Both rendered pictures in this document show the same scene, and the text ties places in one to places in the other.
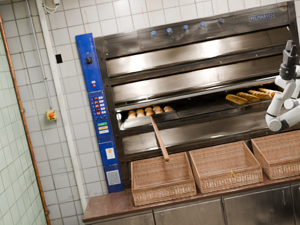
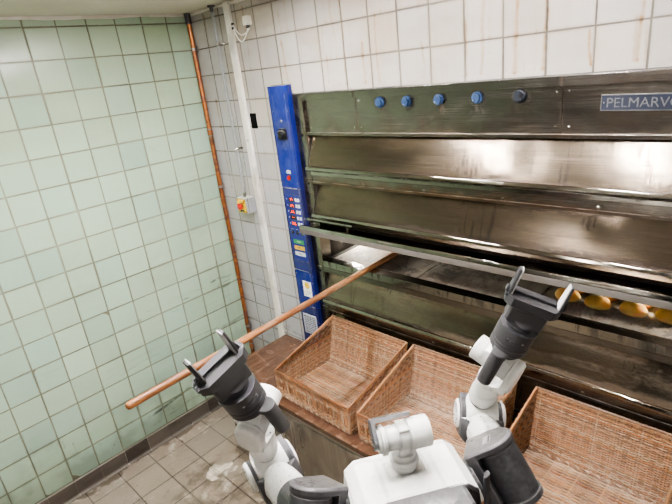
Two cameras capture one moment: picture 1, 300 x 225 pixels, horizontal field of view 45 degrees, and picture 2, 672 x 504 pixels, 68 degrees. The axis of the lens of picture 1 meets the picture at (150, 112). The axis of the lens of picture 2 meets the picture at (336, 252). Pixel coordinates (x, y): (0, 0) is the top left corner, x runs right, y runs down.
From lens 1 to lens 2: 2.41 m
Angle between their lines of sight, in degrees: 46
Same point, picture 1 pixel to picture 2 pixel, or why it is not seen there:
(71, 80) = (267, 159)
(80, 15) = (275, 49)
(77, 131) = (275, 238)
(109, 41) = (314, 104)
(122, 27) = (330, 81)
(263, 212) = not seen: outside the picture
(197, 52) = (455, 161)
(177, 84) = (409, 216)
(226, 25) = (532, 110)
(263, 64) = (612, 237)
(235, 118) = not seen: hidden behind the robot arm
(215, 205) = not seen: hidden behind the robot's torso
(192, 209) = (338, 451)
